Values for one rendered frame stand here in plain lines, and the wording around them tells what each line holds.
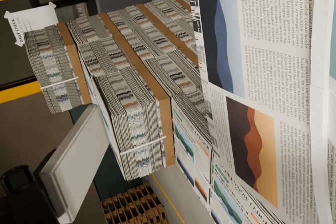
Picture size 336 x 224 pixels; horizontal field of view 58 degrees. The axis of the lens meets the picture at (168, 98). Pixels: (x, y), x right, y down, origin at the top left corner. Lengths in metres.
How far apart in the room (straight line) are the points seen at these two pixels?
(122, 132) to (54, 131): 7.07
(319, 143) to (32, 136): 8.09
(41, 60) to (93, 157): 1.41
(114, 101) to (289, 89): 0.96
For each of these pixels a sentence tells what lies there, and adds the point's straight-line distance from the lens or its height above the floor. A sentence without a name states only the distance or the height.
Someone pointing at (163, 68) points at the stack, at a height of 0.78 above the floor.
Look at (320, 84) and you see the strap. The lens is 0.17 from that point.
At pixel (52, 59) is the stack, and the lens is 1.59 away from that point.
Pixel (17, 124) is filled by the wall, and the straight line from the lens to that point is 8.09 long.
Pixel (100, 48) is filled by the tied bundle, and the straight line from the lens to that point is 1.49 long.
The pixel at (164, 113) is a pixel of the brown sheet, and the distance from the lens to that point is 1.15.
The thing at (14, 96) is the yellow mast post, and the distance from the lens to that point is 2.32.
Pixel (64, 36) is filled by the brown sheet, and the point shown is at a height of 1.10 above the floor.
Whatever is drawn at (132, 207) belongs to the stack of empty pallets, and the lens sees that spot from 7.71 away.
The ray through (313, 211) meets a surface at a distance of 0.27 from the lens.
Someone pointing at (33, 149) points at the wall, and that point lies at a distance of 8.36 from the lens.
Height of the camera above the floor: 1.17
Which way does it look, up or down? 17 degrees down
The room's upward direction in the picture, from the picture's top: 109 degrees counter-clockwise
